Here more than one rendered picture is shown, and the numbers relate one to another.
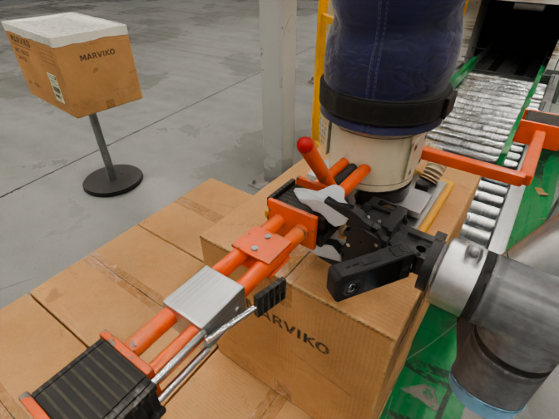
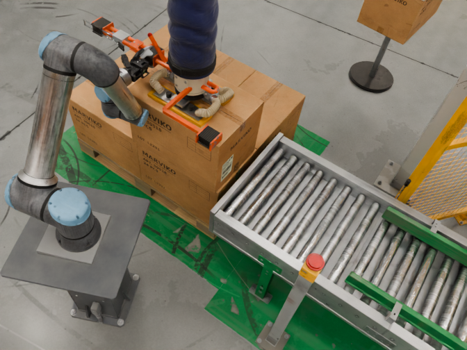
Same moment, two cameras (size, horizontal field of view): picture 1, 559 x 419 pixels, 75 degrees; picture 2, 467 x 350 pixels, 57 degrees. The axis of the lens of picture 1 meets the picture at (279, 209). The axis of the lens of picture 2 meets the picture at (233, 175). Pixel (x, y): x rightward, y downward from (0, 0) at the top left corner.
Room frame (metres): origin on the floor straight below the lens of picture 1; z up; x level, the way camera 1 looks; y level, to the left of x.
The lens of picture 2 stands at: (0.73, -1.82, 2.50)
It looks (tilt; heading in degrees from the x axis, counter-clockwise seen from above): 54 degrees down; 83
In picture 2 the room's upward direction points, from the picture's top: 8 degrees clockwise
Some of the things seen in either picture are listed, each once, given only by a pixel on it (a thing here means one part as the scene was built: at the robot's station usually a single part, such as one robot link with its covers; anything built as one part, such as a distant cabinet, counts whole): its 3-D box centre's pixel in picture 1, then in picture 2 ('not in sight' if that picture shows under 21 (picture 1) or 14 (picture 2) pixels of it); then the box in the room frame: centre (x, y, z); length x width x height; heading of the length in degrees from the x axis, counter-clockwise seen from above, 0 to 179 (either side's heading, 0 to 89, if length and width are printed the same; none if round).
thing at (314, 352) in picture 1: (349, 261); (194, 122); (0.66, -0.18, 0.75); 0.60 x 0.40 x 0.40; 145
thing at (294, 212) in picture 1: (305, 210); (153, 55); (0.44, -0.04, 1.08); 0.10 x 0.08 x 0.06; 55
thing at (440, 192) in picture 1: (408, 208); (179, 103); (0.59, -0.26, 0.97); 0.34 x 0.10 x 0.05; 145
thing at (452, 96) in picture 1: (384, 91); (192, 58); (0.65, -0.19, 1.19); 0.23 x 0.23 x 0.04
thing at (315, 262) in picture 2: not in sight; (314, 262); (1.16, -1.13, 1.02); 0.07 x 0.07 x 0.04
